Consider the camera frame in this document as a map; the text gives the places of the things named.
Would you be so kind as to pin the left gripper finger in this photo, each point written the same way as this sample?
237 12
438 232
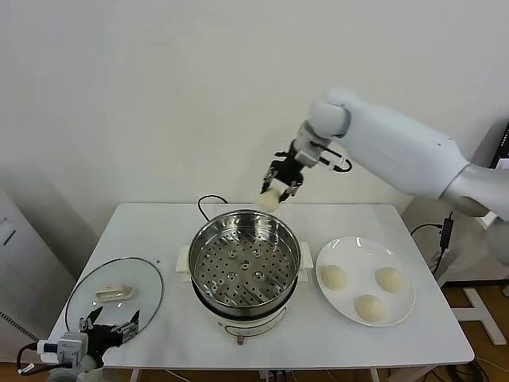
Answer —
90 320
128 328

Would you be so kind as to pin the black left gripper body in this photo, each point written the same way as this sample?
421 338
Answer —
103 337

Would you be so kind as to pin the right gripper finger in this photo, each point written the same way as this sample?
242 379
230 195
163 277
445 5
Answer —
269 178
293 189

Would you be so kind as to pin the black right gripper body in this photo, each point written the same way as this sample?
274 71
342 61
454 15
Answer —
288 169

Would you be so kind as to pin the white steamed baozi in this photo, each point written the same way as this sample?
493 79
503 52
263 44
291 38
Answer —
389 279
370 307
270 201
334 277

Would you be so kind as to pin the round glass pot lid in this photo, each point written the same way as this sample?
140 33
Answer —
131 278

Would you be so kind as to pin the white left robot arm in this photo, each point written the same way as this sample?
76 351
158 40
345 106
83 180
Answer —
75 372

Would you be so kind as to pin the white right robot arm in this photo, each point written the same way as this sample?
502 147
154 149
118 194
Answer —
397 139

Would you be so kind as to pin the stainless steel steamer basket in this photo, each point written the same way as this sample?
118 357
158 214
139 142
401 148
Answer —
222 223

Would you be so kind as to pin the white table leg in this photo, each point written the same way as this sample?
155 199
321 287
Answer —
134 376
374 375

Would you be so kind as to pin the white round plate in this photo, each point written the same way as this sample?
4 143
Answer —
358 254

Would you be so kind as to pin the white electric cooker base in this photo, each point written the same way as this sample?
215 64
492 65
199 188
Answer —
246 328

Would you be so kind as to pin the open laptop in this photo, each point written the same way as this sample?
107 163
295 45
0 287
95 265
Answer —
503 151

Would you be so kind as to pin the white side desk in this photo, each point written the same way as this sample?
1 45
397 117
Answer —
483 314

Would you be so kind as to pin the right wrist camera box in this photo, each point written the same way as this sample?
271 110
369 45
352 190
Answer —
309 157

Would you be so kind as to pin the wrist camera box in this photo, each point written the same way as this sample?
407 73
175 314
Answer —
309 157
71 347

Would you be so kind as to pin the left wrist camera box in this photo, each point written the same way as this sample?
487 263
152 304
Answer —
71 347

